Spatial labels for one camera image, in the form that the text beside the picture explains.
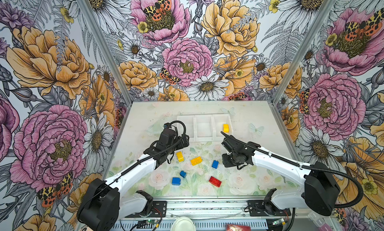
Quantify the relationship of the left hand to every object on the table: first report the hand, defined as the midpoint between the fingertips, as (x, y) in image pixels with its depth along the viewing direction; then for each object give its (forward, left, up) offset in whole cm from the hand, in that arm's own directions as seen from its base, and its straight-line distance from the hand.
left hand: (182, 143), depth 86 cm
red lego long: (-18, -17, -10) cm, 27 cm away
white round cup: (-36, -1, -15) cm, 39 cm away
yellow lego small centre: (-3, +2, -10) cm, 11 cm away
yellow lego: (+16, -29, -9) cm, 34 cm away
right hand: (-12, -25, -5) cm, 28 cm away
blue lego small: (-8, -19, -11) cm, 23 cm away
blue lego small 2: (-14, -1, -10) cm, 17 cm away
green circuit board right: (-36, -46, -11) cm, 60 cm away
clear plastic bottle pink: (-37, -64, -9) cm, 74 cm away
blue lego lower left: (-17, +3, -11) cm, 21 cm away
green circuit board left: (-35, +15, -11) cm, 40 cm away
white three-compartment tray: (+18, -16, -10) cm, 26 cm away
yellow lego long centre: (-6, -8, -11) cm, 15 cm away
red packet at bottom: (-38, -25, -6) cm, 46 cm away
